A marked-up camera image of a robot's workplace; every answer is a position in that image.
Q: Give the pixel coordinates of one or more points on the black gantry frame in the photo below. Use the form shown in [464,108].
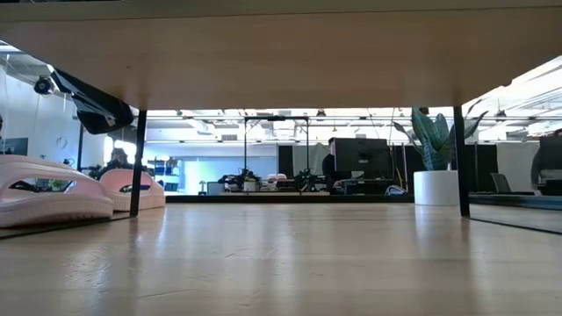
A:
[276,118]

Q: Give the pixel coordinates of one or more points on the snake plant in white pot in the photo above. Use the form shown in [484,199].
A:
[434,188]

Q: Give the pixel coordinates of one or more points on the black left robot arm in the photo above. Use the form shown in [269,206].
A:
[101,114]

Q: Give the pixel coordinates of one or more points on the grey office chair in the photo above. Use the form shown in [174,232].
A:
[500,182]

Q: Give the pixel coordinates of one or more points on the wooden shelf with black legs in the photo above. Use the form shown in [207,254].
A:
[281,57]

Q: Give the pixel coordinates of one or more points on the black room divider panel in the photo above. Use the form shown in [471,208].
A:
[285,160]

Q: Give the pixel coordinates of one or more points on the person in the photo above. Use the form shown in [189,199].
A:
[328,169]
[117,159]

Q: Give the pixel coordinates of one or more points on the black office desk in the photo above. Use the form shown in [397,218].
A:
[364,186]

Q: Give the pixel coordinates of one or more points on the pink rubber slide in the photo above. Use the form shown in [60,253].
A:
[114,184]
[52,206]

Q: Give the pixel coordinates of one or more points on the black aluminium table frame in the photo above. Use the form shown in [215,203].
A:
[285,198]

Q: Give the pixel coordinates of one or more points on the shelving with blue bins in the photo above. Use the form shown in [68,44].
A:
[160,169]

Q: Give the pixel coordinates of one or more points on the round black hanging fixture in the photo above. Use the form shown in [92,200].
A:
[43,86]

